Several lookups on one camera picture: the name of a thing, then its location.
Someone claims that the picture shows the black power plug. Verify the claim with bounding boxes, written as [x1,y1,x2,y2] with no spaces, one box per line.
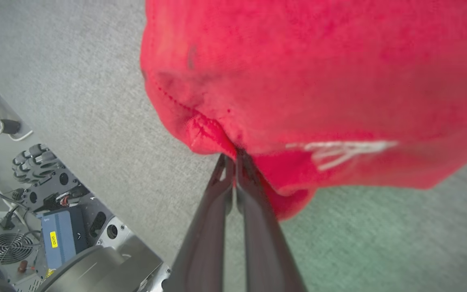
[0,206,20,231]

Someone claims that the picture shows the grey robot waist column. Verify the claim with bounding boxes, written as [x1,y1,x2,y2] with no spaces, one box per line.
[37,235,164,292]

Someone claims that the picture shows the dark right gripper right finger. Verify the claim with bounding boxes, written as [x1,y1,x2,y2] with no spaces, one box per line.
[236,150,307,292]

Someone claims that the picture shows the round fan grille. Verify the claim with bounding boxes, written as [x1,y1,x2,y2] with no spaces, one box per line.
[0,233,35,265]

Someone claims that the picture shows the red basketball jersey white trim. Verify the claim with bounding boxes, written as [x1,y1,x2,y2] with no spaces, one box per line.
[140,0,467,222]

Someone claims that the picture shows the blue electronics box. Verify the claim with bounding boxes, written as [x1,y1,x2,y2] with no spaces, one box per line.
[39,206,90,270]

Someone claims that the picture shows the black mecanum wheel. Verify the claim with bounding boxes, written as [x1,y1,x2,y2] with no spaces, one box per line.
[12,143,66,184]

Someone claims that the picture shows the black perforated motor bracket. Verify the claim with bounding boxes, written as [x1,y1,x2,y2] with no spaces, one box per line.
[22,167,93,214]

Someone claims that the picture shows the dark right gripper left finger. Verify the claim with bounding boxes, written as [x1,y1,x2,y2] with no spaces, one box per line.
[164,155,234,292]

